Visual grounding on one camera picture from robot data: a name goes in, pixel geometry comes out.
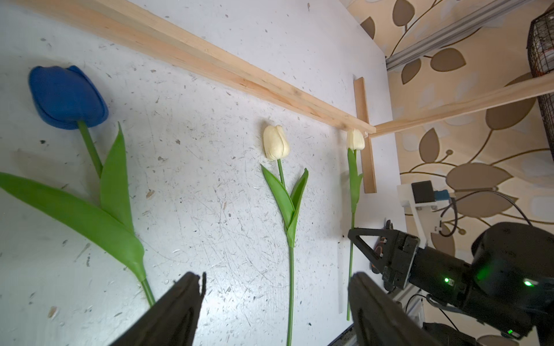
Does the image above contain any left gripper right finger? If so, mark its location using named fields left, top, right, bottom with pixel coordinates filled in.
left=349, top=272, right=439, bottom=346

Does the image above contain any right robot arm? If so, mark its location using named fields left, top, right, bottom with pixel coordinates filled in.
left=349, top=222, right=553, bottom=345

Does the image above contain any right black wire basket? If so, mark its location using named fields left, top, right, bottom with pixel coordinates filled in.
left=527, top=8, right=553, bottom=156

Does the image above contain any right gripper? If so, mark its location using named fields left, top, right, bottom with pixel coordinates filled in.
left=348, top=228, right=420, bottom=291

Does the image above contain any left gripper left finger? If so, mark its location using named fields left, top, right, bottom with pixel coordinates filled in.
left=113, top=272, right=206, bottom=345

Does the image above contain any blue artificial tulip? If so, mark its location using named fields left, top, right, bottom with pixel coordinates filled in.
left=1, top=63, right=149, bottom=312

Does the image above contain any white artificial tulip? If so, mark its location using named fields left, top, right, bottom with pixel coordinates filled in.
left=261, top=125, right=309, bottom=345
left=345, top=128, right=366, bottom=321

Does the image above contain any wooden clothes rack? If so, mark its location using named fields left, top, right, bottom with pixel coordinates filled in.
left=12, top=0, right=554, bottom=195

